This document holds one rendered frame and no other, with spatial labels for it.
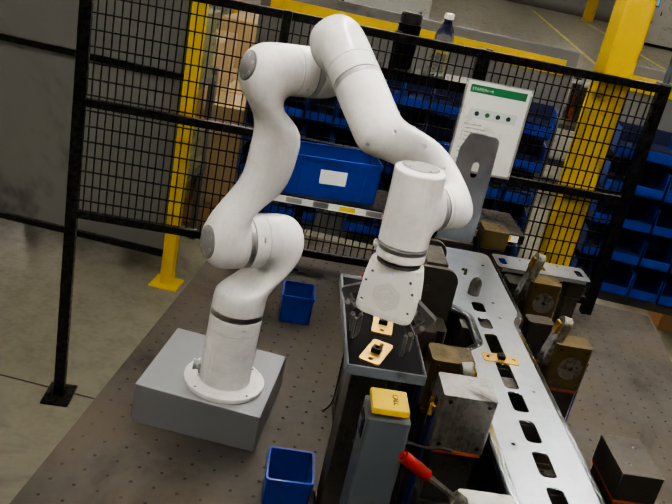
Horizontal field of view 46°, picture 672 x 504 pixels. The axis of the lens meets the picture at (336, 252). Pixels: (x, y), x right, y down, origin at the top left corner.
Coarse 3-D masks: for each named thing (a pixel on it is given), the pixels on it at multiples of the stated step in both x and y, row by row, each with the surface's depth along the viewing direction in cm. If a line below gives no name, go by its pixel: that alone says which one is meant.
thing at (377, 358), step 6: (372, 342) 141; (378, 342) 141; (384, 342) 142; (366, 348) 138; (372, 348) 137; (378, 348) 137; (384, 348) 140; (390, 348) 140; (366, 354) 136; (372, 354) 137; (378, 354) 137; (384, 354) 138; (366, 360) 135; (372, 360) 135; (378, 360) 135
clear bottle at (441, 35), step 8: (448, 16) 256; (448, 24) 257; (440, 32) 257; (448, 32) 257; (440, 40) 258; (448, 40) 257; (432, 56) 261; (440, 56) 259; (448, 56) 261; (432, 64) 261; (440, 64) 260; (432, 72) 262; (440, 72) 261
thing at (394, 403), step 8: (376, 392) 126; (384, 392) 127; (392, 392) 127; (400, 392) 128; (376, 400) 124; (384, 400) 125; (392, 400) 125; (400, 400) 126; (376, 408) 122; (384, 408) 123; (392, 408) 123; (400, 408) 123; (408, 408) 124; (400, 416) 123; (408, 416) 123
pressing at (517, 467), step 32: (448, 256) 233; (480, 256) 238; (512, 320) 200; (480, 352) 181; (512, 352) 184; (544, 384) 173; (512, 416) 158; (544, 416) 161; (512, 448) 148; (544, 448) 150; (576, 448) 153; (512, 480) 139; (544, 480) 141; (576, 480) 142
